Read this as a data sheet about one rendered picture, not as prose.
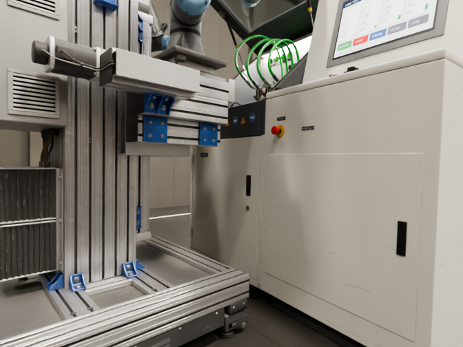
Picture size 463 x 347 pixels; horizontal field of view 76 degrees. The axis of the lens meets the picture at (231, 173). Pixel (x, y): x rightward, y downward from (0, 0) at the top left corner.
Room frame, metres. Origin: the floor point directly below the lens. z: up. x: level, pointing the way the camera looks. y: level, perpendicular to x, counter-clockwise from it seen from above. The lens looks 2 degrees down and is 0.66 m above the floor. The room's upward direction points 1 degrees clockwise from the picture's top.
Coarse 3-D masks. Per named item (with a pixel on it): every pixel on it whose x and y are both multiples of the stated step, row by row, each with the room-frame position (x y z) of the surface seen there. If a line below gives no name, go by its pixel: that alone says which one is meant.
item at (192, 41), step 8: (176, 32) 1.08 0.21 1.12; (184, 32) 1.08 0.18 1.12; (192, 32) 1.09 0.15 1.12; (176, 40) 1.07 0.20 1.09; (184, 40) 1.07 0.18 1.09; (192, 40) 1.08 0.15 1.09; (200, 40) 1.13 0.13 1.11; (168, 48) 1.08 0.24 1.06; (192, 48) 1.07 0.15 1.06; (200, 48) 1.10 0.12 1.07
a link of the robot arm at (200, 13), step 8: (176, 0) 0.96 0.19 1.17; (184, 0) 0.94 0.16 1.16; (192, 0) 0.94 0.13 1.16; (200, 0) 0.95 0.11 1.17; (208, 0) 0.96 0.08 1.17; (176, 8) 1.00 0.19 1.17; (184, 8) 0.97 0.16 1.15; (192, 8) 0.96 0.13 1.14; (200, 8) 0.97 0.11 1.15; (176, 16) 1.04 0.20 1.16; (184, 16) 1.01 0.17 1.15; (192, 16) 1.00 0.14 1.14; (200, 16) 1.02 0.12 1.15
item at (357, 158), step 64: (320, 0) 1.55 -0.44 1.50; (320, 64) 1.43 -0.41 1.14; (448, 64) 0.81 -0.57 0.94; (320, 128) 1.11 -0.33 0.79; (384, 128) 0.92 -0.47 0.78; (448, 128) 0.82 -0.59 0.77; (320, 192) 1.10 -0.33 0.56; (384, 192) 0.91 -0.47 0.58; (448, 192) 0.83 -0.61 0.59; (320, 256) 1.09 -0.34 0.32; (384, 256) 0.90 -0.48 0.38; (448, 256) 0.85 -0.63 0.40; (320, 320) 1.09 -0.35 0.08; (384, 320) 0.89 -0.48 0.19; (448, 320) 0.86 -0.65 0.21
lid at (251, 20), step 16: (224, 0) 1.96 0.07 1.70; (240, 0) 1.90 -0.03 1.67; (272, 0) 1.79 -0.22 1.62; (288, 0) 1.75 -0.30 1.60; (304, 0) 1.70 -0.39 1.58; (224, 16) 2.03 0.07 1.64; (240, 16) 2.01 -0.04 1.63; (256, 16) 1.95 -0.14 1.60; (272, 16) 1.90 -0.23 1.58; (288, 16) 1.82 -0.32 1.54; (304, 16) 1.77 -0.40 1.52; (240, 32) 2.12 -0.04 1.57; (256, 32) 2.06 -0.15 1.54; (272, 32) 1.99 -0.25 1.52; (288, 32) 1.93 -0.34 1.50; (304, 32) 1.88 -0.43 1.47; (256, 48) 2.20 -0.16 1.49
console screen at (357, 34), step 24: (360, 0) 1.34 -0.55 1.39; (384, 0) 1.24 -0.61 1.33; (408, 0) 1.15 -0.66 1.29; (432, 0) 1.08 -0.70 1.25; (336, 24) 1.42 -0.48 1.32; (360, 24) 1.30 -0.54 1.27; (384, 24) 1.21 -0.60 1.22; (408, 24) 1.13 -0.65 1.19; (432, 24) 1.05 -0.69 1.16; (336, 48) 1.37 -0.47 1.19; (360, 48) 1.27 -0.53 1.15; (384, 48) 1.18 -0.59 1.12
